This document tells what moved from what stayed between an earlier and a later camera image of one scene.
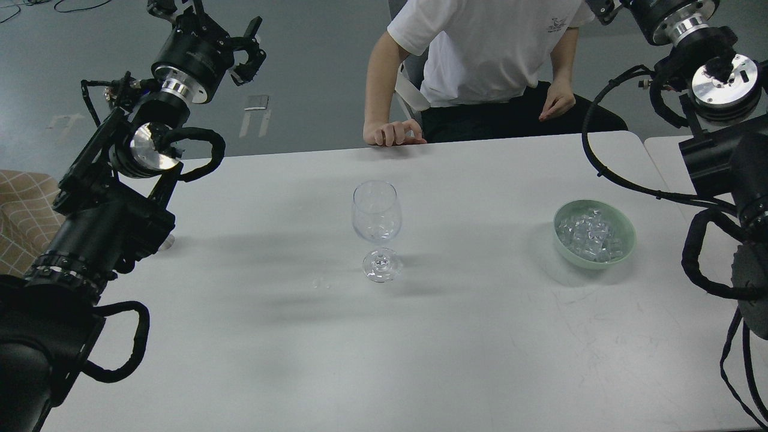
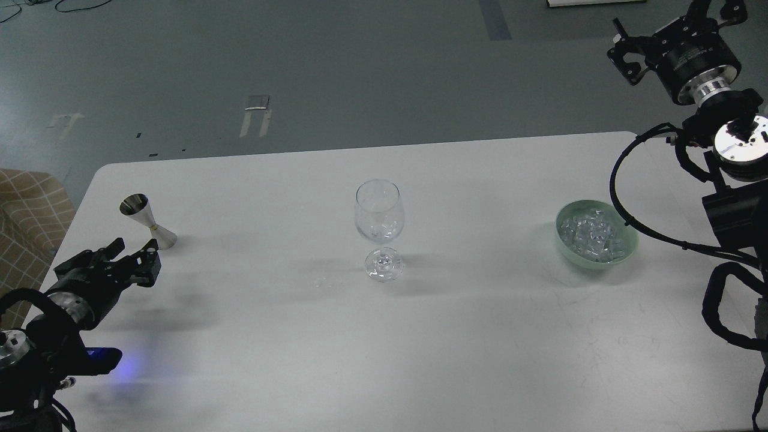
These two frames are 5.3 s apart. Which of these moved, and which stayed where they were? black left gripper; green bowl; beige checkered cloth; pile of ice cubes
Moved: black left gripper
Stayed: beige checkered cloth; green bowl; pile of ice cubes
